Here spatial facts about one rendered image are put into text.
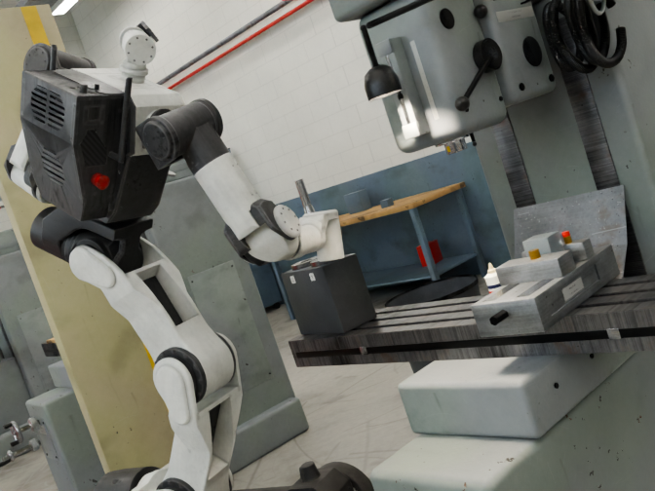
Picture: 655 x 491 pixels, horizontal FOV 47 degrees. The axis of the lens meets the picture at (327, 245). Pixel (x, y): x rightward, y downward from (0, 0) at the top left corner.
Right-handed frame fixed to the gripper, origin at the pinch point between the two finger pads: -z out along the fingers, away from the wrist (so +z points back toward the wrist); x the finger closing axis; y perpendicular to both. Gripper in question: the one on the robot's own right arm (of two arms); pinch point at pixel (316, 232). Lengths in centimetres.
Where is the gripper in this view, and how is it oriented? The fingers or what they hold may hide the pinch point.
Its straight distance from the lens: 207.2
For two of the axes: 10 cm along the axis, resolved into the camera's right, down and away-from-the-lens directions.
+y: 3.2, 9.4, 0.8
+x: -9.4, 3.2, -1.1
